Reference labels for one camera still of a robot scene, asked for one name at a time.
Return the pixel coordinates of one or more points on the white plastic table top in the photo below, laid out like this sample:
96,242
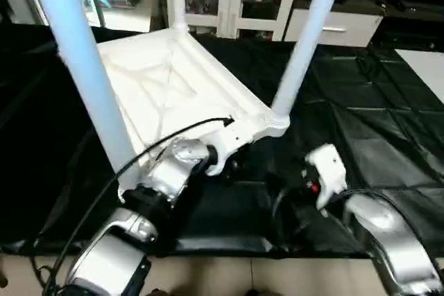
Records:
166,81

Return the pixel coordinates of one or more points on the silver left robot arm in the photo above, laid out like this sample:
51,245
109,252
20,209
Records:
173,164

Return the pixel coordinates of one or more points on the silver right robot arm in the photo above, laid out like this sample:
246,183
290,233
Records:
388,240

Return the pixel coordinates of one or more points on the black work mat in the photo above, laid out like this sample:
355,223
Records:
388,136

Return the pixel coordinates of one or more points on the white drawer unit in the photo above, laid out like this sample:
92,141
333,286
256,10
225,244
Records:
354,29

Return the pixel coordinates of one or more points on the white flat board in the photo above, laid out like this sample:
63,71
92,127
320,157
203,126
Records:
427,71

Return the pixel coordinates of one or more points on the white glass door cabinet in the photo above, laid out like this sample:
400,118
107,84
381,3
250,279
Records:
229,1

